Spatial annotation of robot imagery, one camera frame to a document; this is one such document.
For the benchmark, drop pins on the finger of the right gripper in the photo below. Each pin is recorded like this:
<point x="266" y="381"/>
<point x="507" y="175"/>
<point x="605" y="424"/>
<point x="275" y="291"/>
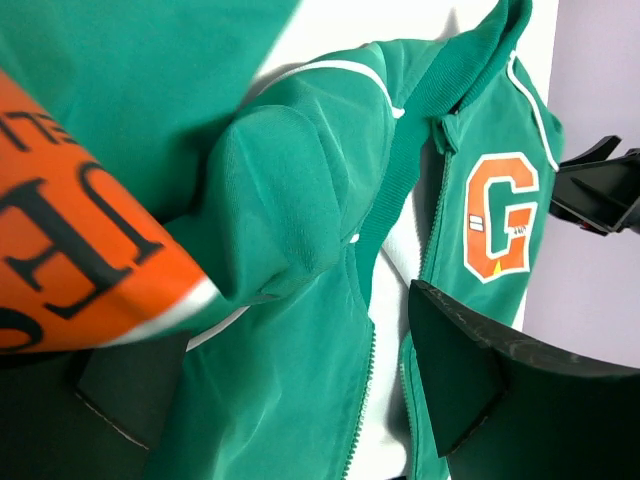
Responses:
<point x="601" y="197"/>
<point x="598" y="155"/>

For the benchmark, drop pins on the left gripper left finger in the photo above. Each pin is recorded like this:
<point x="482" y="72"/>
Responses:
<point x="90" y="414"/>

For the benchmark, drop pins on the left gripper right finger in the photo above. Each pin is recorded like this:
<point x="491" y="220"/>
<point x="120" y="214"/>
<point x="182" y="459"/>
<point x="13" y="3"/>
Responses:
<point x="505" y="405"/>

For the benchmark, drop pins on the green jacket with white lining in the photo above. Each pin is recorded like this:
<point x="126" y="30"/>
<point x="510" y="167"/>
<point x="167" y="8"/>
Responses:
<point x="153" y="182"/>

